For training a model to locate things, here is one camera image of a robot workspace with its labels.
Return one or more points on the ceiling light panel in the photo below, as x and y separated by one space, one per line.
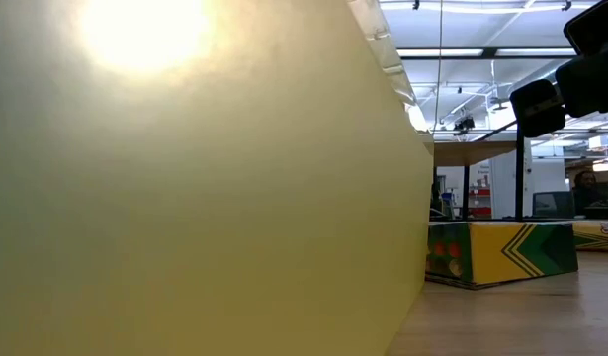
521 52
457 52

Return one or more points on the small lit ceiling lamp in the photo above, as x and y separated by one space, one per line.
602 167

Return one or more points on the person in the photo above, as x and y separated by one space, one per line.
586 190

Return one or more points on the dark computer monitor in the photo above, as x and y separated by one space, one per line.
550 205

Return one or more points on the black ceiling device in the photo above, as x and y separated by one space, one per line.
464 123

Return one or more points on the wooden shelf riser black legs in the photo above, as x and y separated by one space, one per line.
471 152

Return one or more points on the small Crayola crayon box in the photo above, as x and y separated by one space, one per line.
595 240

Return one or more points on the red shelf unit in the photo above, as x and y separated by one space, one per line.
480 211

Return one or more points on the yellow translucent plastic bin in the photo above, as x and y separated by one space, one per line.
185 198

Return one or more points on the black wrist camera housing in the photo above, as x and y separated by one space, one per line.
595 27

